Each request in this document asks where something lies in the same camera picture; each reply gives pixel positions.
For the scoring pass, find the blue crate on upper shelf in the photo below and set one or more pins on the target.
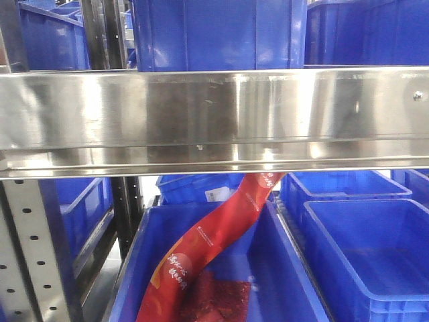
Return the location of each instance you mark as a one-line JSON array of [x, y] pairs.
[[219, 35]]

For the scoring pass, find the blue crate behind right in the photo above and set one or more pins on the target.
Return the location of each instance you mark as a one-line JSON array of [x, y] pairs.
[[300, 187]]

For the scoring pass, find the blue crate with package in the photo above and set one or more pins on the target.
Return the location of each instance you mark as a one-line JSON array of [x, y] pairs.
[[265, 257]]

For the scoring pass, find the red snack package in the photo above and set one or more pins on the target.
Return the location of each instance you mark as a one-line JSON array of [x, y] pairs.
[[202, 243]]

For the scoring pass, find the blue crate lower left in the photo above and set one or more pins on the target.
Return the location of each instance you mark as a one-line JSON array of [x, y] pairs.
[[83, 203]]

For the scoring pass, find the empty blue crate right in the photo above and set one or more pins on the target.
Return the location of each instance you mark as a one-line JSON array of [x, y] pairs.
[[370, 258]]

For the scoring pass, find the blue crate upper left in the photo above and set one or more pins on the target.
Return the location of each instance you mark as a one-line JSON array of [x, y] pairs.
[[54, 36]]

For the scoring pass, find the blue crate upper right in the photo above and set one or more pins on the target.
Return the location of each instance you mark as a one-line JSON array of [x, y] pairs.
[[367, 33]]

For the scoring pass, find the perforated steel upright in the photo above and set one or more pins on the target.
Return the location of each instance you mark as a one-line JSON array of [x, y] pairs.
[[34, 210]]

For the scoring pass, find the steel shelf front rail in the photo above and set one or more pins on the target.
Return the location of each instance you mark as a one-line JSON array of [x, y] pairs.
[[117, 123]]

